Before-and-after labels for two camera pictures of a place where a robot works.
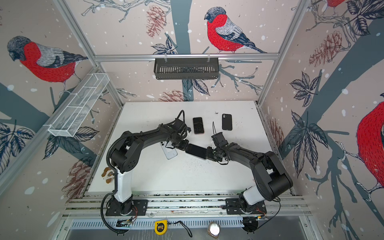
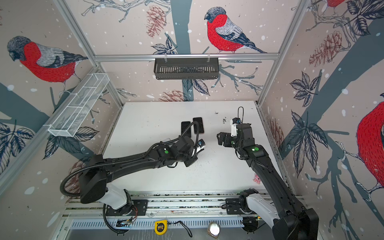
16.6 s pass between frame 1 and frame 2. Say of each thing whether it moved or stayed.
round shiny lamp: stayed
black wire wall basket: stayed
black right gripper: moved
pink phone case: stayed
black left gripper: moved
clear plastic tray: stayed
